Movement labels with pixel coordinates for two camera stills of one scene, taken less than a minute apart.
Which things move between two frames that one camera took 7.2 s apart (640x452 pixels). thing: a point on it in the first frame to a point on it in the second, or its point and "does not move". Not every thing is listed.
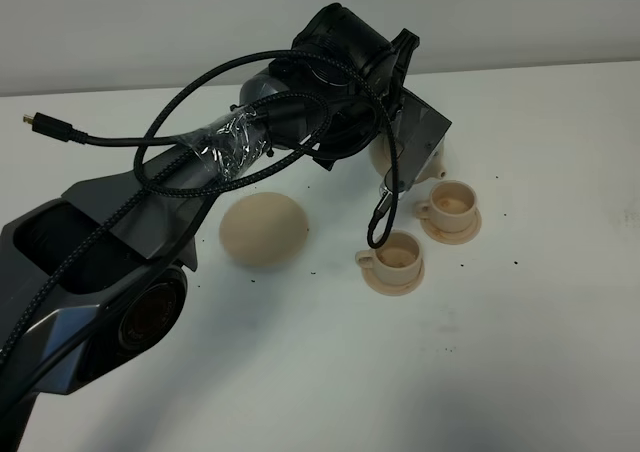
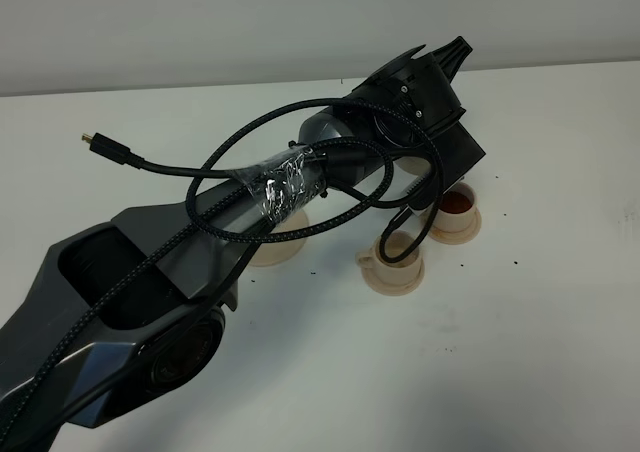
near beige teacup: (397, 261) does not move
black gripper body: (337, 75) to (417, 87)
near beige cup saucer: (391, 289) does not move
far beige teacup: (451, 207) does not move
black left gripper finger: (404, 45) to (451, 57)
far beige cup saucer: (453, 238) does not move
